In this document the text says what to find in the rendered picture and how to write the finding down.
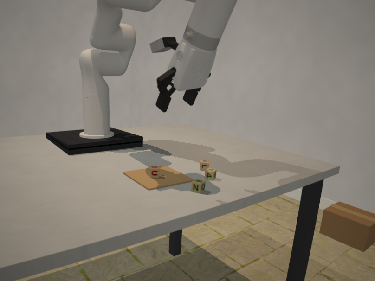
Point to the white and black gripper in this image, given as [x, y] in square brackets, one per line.
[187, 74]

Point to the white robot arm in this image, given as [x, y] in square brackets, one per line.
[114, 43]

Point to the brown flat mat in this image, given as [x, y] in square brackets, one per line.
[167, 177]

